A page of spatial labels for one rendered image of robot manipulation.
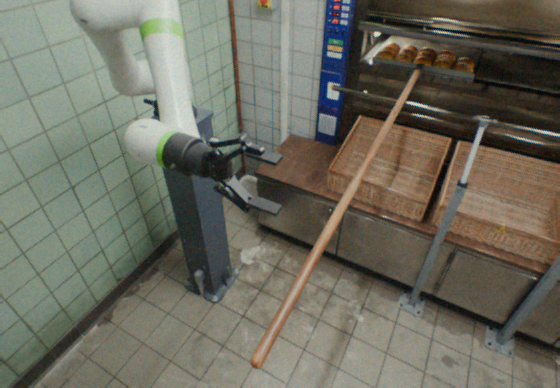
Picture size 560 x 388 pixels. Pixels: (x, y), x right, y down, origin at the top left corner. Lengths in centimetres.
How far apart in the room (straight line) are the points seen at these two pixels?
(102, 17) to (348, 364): 190
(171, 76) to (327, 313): 169
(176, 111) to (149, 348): 157
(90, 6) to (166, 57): 23
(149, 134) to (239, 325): 158
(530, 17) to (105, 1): 173
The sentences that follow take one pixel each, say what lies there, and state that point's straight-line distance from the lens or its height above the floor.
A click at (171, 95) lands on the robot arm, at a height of 153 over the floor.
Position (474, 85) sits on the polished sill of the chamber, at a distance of 217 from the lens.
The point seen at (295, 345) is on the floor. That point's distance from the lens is 218.
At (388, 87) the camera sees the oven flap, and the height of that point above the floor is 105.
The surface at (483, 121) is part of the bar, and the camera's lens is 183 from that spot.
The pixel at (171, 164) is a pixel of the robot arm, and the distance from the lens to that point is 82.
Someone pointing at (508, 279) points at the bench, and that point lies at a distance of 217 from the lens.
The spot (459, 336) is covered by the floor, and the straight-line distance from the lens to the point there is 242.
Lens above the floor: 196
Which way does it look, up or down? 39 degrees down
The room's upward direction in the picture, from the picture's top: straight up
